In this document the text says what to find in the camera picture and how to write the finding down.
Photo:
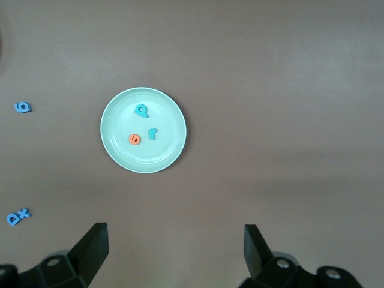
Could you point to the mint green plate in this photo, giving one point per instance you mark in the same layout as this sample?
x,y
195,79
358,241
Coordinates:
x,y
162,156

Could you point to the blue foam letter g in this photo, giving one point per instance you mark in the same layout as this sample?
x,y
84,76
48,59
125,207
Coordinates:
x,y
28,108

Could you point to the blue foam letter x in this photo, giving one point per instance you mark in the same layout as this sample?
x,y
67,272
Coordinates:
x,y
25,213

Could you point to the teal foam letter r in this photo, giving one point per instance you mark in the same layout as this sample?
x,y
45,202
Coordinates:
x,y
152,135

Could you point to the teal foam letter d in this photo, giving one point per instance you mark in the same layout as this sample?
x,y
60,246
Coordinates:
x,y
145,114

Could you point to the brown table cover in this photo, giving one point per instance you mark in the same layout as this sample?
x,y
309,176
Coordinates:
x,y
270,90

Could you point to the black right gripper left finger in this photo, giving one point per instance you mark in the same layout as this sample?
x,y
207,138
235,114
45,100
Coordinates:
x,y
75,270

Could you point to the blue foam letter D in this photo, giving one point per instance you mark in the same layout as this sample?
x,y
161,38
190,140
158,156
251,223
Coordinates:
x,y
8,220

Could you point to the orange foam letter e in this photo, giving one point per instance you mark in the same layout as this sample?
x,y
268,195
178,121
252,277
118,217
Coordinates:
x,y
132,141

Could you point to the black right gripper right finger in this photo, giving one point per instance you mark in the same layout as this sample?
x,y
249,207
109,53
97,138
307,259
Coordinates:
x,y
267,270

